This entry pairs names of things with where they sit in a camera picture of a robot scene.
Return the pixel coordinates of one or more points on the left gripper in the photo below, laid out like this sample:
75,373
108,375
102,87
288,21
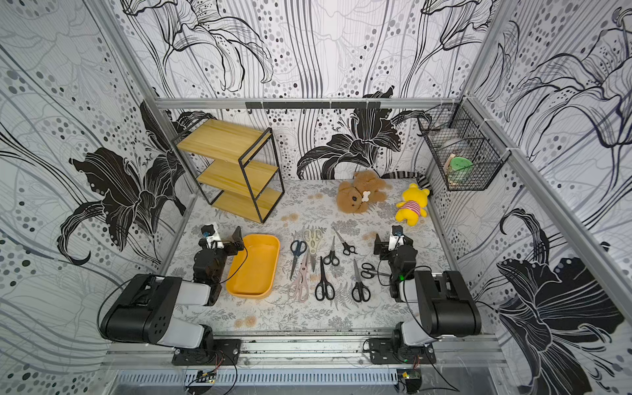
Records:
227,245

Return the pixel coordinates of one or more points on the small black scissors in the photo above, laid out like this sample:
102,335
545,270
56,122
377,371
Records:
331,258
368,271
347,248

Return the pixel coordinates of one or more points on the yellow storage tray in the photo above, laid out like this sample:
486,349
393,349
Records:
252,271

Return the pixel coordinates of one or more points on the blue handled scissors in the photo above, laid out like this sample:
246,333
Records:
298,247

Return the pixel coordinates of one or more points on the beige kitchen scissors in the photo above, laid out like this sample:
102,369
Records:
313,238

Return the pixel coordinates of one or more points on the large black scissors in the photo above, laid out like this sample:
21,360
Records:
324,290

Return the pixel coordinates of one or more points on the pink handled scissors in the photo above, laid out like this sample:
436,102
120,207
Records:
299,289

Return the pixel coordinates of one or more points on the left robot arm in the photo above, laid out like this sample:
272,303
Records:
144,312

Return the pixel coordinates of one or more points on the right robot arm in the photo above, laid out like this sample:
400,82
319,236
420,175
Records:
440,303

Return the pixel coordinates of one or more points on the black scissors right lower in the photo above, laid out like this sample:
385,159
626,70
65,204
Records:
360,292

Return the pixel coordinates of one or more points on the right circuit box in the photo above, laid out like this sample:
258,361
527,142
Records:
408,381

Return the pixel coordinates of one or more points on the brown teddy bear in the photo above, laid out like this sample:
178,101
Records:
357,196

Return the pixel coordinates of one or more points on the yellow plush bear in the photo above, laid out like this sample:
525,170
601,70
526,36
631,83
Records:
413,206

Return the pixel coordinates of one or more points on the wooden three-tier shelf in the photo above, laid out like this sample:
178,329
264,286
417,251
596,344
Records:
244,175

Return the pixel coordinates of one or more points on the green lidded jar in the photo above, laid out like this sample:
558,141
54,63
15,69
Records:
459,170

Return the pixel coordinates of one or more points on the left circuit board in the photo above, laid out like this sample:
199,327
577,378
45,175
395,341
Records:
206,377

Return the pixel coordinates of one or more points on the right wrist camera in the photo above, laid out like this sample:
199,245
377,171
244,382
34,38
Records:
396,237

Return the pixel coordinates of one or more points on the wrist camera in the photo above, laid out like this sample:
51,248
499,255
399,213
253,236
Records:
211,238
396,237

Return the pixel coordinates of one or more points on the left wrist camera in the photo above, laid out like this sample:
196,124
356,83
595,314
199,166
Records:
211,238

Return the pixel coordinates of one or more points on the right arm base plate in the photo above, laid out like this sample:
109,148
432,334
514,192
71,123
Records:
383,351

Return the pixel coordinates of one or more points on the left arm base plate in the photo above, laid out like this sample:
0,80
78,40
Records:
222,351

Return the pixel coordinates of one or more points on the aluminium front rail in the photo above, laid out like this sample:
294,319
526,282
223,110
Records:
309,350

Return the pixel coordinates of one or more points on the black wire basket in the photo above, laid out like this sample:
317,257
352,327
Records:
451,130

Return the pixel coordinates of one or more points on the black wall hook bar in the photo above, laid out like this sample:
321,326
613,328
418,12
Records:
310,105

